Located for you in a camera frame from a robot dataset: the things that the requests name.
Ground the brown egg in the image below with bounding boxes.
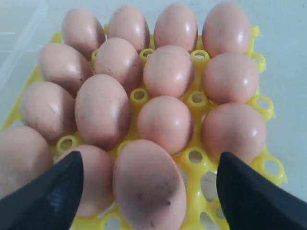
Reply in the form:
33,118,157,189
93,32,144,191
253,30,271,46
20,81,77,144
143,45,195,98
202,1,251,58
0,126,53,198
75,74,131,151
113,139,187,230
108,5,150,52
201,52,260,104
153,3,198,52
57,145,114,217
201,103,267,163
61,8,106,60
38,43,93,98
137,96,194,155

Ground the brown egg second row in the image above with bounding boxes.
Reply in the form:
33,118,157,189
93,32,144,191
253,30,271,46
94,37,143,94

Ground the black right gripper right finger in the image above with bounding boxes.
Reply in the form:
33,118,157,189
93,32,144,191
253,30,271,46
216,152,307,230

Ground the yellow plastic egg tray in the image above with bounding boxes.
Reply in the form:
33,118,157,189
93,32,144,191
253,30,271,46
0,25,287,230

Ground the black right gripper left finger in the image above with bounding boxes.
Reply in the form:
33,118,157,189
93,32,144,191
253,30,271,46
0,151,84,230

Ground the clear plastic box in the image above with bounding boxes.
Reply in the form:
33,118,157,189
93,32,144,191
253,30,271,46
0,0,50,131

